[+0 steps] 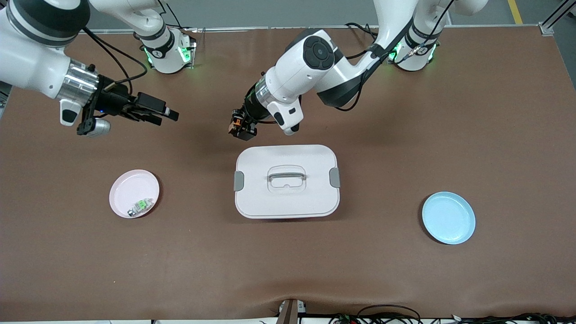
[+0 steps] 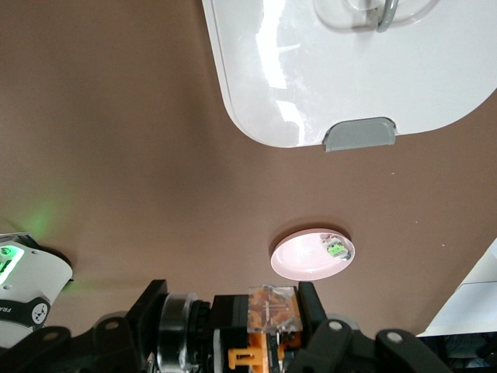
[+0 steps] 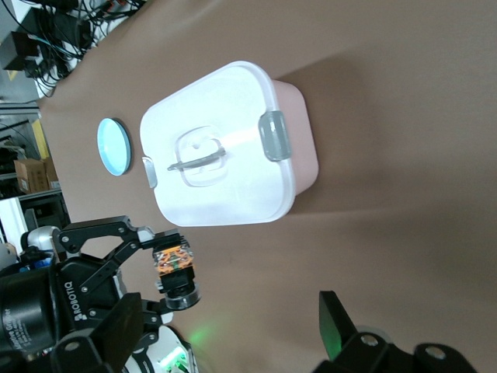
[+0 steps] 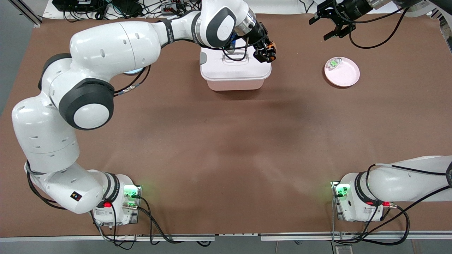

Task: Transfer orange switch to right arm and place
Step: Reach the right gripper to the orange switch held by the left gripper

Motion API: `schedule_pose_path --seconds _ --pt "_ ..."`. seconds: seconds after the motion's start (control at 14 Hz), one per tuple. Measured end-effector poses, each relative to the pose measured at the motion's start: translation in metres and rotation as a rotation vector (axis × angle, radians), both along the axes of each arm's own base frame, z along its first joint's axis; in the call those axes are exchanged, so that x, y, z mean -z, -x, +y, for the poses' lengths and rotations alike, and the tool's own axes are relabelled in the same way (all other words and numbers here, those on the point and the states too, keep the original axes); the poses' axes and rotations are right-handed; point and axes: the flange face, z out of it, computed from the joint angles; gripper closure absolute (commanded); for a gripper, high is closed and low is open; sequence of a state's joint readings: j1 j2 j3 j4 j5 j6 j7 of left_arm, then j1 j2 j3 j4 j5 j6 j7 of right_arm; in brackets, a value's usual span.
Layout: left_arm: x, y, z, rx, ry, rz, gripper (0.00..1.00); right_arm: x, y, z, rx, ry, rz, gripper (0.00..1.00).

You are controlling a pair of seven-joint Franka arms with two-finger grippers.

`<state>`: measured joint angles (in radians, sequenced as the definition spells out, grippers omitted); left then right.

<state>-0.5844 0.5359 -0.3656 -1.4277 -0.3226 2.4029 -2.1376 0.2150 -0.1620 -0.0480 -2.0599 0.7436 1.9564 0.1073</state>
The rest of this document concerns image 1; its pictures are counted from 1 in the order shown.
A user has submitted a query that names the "blue round plate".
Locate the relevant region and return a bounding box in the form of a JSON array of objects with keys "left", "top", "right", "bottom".
[{"left": 422, "top": 192, "right": 476, "bottom": 245}]

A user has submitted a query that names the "bundle of thin cables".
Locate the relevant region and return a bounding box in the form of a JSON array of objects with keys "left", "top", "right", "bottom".
[{"left": 328, "top": 312, "right": 576, "bottom": 324}]

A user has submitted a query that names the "green switch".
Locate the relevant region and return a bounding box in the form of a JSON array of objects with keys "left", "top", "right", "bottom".
[{"left": 127, "top": 198, "right": 153, "bottom": 217}]

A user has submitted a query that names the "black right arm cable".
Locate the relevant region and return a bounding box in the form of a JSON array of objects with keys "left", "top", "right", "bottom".
[{"left": 81, "top": 27, "right": 149, "bottom": 86}]

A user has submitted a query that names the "metal bracket at table edge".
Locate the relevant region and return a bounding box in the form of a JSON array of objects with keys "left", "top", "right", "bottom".
[{"left": 278, "top": 298, "right": 307, "bottom": 324}]

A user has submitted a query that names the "pink round plate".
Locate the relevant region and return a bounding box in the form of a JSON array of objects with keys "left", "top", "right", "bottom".
[{"left": 109, "top": 169, "right": 160, "bottom": 219}]

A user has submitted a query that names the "brown table mat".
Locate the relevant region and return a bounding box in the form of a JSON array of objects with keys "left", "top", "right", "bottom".
[{"left": 0, "top": 26, "right": 576, "bottom": 321}]

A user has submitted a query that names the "aluminium frame profile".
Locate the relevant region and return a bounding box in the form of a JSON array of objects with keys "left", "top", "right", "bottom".
[{"left": 539, "top": 0, "right": 576, "bottom": 36}]

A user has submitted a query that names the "black looped cable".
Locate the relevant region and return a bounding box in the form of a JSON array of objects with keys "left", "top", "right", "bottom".
[{"left": 355, "top": 305, "right": 422, "bottom": 324}]

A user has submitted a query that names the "silver table edge rail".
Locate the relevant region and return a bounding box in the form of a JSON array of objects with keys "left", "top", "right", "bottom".
[{"left": 83, "top": 25, "right": 540, "bottom": 34}]

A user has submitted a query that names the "white lidded box grey handle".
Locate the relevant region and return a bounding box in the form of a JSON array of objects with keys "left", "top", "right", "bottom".
[{"left": 234, "top": 144, "right": 341, "bottom": 220}]

